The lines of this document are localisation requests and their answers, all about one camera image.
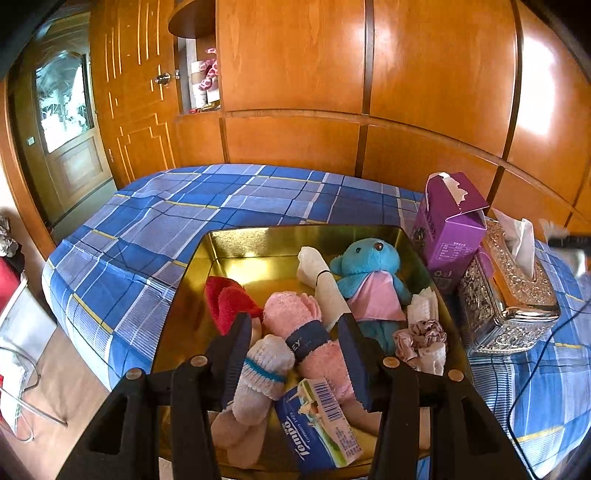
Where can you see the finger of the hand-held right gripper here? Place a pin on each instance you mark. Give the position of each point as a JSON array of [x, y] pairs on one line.
[[572, 241]]

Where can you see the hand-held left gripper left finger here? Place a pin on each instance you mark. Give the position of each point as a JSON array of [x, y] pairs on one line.
[[235, 364]]

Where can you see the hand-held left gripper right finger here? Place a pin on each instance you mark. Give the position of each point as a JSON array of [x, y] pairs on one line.
[[355, 374]]

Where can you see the white socks with teal stripe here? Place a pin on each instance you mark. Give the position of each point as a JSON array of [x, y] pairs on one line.
[[258, 392]]

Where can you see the red sock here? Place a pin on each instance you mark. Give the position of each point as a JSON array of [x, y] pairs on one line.
[[226, 300]]

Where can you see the blue pocket tissue pack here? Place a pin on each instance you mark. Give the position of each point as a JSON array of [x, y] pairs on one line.
[[318, 429]]

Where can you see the pink towel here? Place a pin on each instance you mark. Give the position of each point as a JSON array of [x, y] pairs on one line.
[[286, 314]]

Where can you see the beige satin scrunchie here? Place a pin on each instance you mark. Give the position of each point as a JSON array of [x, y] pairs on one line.
[[420, 334]]

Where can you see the cream cloth black band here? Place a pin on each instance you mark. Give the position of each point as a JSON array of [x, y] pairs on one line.
[[323, 286]]

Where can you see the white printed wipes packet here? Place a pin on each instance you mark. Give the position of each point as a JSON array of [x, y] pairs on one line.
[[421, 304]]

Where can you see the gold tin tray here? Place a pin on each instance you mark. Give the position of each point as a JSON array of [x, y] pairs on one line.
[[240, 254]]

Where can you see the blue teddy bear pink shirt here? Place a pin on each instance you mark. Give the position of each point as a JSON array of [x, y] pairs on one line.
[[364, 263]]

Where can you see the white tissue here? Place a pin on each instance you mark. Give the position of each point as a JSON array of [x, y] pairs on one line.
[[521, 249]]

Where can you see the silver embossed tissue box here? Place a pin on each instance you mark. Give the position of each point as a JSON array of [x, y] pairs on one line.
[[498, 314]]

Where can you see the purple carton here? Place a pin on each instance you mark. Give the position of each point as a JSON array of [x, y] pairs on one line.
[[443, 240]]

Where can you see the bed with blue plaid sheet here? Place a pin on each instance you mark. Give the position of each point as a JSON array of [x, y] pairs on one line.
[[138, 230]]

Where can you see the white plastic bag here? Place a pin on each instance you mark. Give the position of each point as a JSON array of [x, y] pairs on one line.
[[23, 332]]

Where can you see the wooden wardrobe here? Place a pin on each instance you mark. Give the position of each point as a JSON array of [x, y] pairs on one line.
[[438, 69]]

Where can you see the red cloth item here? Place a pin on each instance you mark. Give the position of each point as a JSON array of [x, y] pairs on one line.
[[9, 286]]

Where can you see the wooden door with glass panel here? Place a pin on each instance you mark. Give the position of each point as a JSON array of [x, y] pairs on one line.
[[74, 161]]

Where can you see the wooden door with gold lines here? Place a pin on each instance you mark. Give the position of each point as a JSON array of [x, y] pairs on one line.
[[134, 115]]

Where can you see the white gift box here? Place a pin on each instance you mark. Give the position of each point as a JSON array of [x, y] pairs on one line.
[[197, 97]]

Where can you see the metal door knob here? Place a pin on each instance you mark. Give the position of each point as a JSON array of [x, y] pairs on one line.
[[162, 78]]

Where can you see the red and white plush toy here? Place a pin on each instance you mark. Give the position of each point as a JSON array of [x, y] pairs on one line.
[[210, 69]]

